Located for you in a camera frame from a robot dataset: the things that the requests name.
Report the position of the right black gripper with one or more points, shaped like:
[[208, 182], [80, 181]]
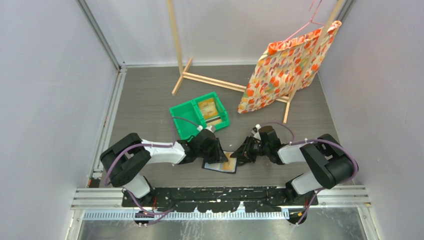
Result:
[[245, 150]]

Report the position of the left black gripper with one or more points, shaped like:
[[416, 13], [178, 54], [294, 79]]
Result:
[[220, 156]]

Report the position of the black leather card holder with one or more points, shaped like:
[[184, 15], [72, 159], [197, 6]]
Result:
[[216, 166]]

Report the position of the green plastic two-compartment bin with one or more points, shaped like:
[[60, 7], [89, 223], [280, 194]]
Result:
[[187, 116]]

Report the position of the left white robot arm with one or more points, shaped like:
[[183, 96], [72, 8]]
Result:
[[125, 159]]

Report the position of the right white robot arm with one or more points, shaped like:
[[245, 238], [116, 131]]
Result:
[[329, 163]]

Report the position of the gold card with stripe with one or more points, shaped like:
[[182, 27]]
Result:
[[213, 121]]

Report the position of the gold patterned card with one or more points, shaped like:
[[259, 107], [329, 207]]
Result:
[[208, 108]]

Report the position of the wooden drying rack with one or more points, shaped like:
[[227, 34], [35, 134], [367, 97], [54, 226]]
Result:
[[184, 69]]

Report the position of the floral orange cloth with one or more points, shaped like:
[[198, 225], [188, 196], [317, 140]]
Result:
[[277, 71]]

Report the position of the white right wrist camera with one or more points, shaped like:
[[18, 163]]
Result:
[[255, 132]]

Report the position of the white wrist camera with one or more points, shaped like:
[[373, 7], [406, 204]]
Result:
[[210, 128], [255, 132]]

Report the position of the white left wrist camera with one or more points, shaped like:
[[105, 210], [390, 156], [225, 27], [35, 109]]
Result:
[[210, 128]]

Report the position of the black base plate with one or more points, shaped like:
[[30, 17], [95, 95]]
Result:
[[255, 199]]

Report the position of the slotted metal rail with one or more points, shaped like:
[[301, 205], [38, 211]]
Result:
[[135, 215]]

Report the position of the aluminium corner frame post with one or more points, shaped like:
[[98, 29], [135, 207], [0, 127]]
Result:
[[92, 13]]

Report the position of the pink wire hanger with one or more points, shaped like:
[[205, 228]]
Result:
[[311, 21]]

